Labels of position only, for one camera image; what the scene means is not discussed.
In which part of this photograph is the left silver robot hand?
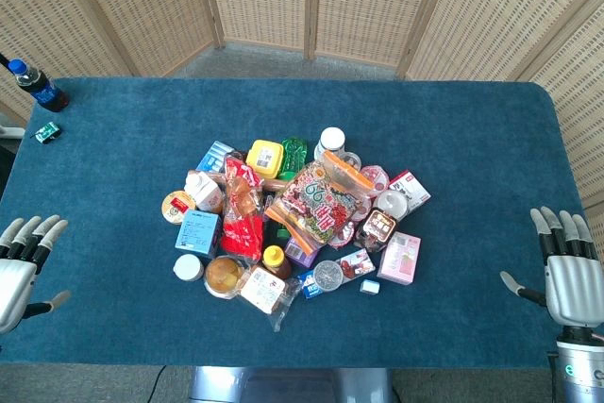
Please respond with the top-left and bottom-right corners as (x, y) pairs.
(0, 214), (73, 334)

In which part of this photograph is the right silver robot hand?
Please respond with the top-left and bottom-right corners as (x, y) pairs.
(499, 206), (604, 328)

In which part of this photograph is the light blue paper box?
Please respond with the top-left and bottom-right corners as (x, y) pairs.
(174, 209), (222, 260)

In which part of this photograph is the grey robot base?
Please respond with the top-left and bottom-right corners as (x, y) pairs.
(188, 366), (394, 403)

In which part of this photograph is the pink paper box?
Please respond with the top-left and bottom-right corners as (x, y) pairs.
(376, 231), (422, 286)

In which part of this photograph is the white red paper box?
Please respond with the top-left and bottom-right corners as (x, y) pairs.
(388, 169), (432, 213)

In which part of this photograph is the blue red long box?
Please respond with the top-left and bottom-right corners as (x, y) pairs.
(296, 248), (377, 300)

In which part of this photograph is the blue white striped box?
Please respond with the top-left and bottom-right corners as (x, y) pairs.
(195, 140), (236, 174)

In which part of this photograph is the purple small box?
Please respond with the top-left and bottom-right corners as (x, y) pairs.
(283, 237), (320, 269)

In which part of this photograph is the small green white toy car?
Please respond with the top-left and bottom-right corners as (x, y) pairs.
(34, 122), (61, 144)

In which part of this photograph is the white round lidded jar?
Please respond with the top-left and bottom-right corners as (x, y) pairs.
(172, 253), (205, 282)

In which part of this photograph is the round cup orange label lid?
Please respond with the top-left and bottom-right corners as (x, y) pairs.
(160, 190), (197, 227)

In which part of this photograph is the dark cola bottle blue cap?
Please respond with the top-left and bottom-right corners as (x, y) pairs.
(8, 59), (72, 113)

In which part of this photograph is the dark brown snack packet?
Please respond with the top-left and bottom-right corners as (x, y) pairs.
(353, 207), (400, 253)

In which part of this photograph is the white orange milk carton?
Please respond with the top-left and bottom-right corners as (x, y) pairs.
(183, 170), (225, 214)

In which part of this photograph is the yellow fruit jelly cup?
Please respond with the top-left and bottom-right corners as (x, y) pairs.
(203, 255), (246, 300)

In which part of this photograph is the pink lidded pudding cup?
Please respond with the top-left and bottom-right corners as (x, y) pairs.
(359, 164), (391, 197)

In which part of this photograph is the red snack bag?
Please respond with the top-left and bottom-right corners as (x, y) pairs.
(220, 155), (265, 263)

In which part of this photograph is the clear round plastic lid cup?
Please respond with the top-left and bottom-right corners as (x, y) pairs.
(312, 260), (344, 292)

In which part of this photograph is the orange striped snack packet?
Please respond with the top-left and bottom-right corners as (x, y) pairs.
(320, 149), (374, 197)

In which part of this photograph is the clear bag with white packet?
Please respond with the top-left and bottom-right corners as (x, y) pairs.
(235, 264), (303, 333)

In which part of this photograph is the large colourful printed snack bag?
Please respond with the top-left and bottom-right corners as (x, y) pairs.
(264, 160), (374, 247)

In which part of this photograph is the honey bottle yellow cap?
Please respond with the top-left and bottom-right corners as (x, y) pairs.
(261, 244), (294, 280)

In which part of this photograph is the blue carpet table cover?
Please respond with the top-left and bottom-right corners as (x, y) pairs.
(0, 76), (596, 368)

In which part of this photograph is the yellow lidded plastic container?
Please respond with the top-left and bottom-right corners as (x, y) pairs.
(245, 139), (285, 180)

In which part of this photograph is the brown sausage stick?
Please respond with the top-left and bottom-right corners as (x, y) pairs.
(186, 169), (298, 193)

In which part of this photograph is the green plastic bottle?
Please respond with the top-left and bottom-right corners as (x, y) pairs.
(277, 137), (309, 180)

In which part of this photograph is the woven bamboo folding screen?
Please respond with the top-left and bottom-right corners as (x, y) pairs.
(0, 0), (604, 209)

